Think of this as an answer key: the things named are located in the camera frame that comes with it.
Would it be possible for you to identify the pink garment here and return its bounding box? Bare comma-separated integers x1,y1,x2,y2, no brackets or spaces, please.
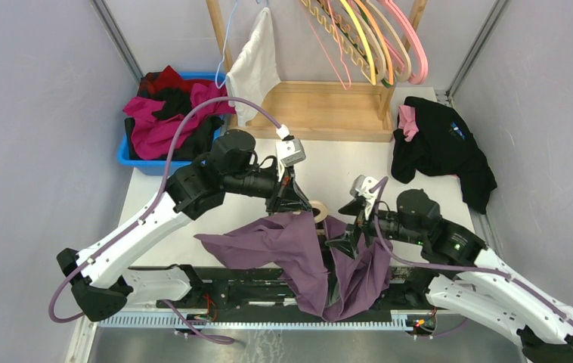
398,105,419,142

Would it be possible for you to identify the purple cable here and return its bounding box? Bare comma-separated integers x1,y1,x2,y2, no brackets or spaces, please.
369,176,573,363
48,96,293,346

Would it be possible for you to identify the blue plastic bin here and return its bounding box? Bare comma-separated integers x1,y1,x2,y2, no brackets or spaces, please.
116,72,228,176

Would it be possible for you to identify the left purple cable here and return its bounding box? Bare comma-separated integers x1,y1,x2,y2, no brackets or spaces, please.
48,96,293,346

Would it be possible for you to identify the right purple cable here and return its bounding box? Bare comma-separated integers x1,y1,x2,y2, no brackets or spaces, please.
369,176,573,363

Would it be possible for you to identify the white skirt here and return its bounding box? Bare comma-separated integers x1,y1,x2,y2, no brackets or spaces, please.
226,7,281,106

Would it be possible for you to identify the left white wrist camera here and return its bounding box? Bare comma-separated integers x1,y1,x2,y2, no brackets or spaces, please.
275,125,306,181

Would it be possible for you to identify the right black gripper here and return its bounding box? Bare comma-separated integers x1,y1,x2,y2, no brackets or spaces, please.
324,197,424,259

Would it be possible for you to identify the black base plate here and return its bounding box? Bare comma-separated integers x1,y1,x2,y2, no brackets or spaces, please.
107,266,463,324

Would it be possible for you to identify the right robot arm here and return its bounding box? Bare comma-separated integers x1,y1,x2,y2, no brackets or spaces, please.
328,189,573,362

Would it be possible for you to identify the black garment pile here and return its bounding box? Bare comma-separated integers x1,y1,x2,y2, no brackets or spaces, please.
391,96,497,214

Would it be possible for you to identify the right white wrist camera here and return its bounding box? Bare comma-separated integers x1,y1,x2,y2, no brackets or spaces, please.
349,175,382,206

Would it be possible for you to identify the magenta garment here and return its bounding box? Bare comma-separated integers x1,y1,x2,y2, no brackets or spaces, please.
122,82,237,161

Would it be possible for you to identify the green hanger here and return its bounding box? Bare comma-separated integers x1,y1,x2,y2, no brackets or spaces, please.
316,0,388,81

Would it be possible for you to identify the pink hanger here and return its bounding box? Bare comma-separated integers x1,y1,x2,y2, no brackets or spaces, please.
379,0,429,85

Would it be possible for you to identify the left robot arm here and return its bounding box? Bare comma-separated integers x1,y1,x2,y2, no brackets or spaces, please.
57,129,312,322

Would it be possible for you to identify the purple garment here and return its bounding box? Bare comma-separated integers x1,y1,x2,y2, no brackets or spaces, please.
195,212,391,322

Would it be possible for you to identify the orange hanger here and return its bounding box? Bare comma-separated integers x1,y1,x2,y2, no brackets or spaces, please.
355,0,395,88

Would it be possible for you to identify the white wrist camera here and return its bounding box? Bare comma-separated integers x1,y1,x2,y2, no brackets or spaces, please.
349,175,382,206
275,125,306,181

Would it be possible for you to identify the beige wooden hanger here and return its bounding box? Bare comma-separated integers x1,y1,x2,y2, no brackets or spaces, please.
309,200,329,243

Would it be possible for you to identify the wooden hanger rack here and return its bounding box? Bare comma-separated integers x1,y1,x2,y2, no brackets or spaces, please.
205,0,429,143

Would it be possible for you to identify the yellow hanger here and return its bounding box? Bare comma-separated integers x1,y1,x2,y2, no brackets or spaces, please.
339,0,376,85

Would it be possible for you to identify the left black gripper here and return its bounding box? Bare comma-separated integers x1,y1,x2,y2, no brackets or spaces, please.
224,157,312,216

